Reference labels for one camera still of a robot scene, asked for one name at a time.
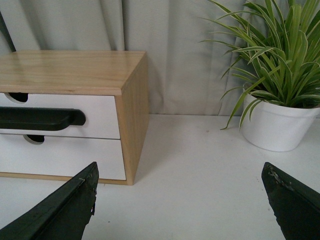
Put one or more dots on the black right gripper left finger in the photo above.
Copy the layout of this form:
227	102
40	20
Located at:
63	215

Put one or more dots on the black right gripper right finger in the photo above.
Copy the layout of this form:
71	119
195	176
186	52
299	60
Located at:
295	205

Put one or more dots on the white drawer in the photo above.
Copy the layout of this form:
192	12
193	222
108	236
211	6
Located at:
61	156
99	110

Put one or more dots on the wooden drawer cabinet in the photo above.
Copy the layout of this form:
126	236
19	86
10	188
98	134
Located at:
121	74

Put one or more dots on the white plant pot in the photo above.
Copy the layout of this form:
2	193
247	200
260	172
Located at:
273	127

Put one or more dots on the green spider plant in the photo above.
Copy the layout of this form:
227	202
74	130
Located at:
283	50

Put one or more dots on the grey curtain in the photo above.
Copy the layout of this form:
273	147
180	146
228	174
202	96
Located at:
187	58

